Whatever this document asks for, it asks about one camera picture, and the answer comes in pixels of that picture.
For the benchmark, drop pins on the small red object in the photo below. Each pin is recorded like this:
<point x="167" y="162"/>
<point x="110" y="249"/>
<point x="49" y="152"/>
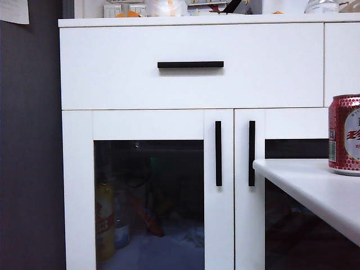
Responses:
<point x="216" y="10"/>

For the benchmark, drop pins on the white glass-panel cabinet door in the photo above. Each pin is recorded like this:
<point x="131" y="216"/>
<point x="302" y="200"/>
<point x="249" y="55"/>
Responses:
<point x="242" y="211"/>
<point x="78" y="182"/>

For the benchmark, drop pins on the red white beverage can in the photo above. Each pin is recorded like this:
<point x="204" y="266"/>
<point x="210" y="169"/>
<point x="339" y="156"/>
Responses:
<point x="341" y="135"/>

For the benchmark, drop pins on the clear pump bottle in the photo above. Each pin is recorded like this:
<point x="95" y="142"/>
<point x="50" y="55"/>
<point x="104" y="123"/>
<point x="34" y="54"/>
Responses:
<point x="122" y="233"/>

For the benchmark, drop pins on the long orange snack packet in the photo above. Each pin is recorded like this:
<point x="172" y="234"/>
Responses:
<point x="153" y="225"/>

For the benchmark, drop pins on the white teal paper box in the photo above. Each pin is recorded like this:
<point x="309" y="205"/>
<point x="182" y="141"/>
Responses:
<point x="202" y="7"/>

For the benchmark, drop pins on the yellow detergent bottle green cap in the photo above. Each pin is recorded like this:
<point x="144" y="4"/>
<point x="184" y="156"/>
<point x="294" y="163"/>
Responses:
<point x="105" y="219"/>

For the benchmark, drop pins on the wide white drawer front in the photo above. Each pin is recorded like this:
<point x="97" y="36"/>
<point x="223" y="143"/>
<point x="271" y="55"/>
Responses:
<point x="112" y="84"/>

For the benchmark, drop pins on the black angled object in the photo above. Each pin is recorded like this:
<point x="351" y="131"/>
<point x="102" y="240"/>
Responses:
<point x="232" y="6"/>

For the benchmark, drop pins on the white paper sheet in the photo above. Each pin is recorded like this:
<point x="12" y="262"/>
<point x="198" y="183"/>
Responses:
<point x="14" y="11"/>

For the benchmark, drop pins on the white wooden cabinet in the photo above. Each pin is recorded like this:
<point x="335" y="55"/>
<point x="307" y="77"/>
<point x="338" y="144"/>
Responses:
<point x="168" y="22"/>

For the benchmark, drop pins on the brown cardboard box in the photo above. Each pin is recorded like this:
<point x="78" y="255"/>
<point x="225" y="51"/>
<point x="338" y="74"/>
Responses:
<point x="350" y="8"/>

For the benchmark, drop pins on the clear plastic container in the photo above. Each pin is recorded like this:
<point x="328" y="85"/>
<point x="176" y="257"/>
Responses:
<point x="322" y="7"/>

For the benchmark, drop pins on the white wall switch panel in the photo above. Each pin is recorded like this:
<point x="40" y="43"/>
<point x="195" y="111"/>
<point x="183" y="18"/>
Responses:
<point x="137" y="8"/>
<point x="112" y="9"/>

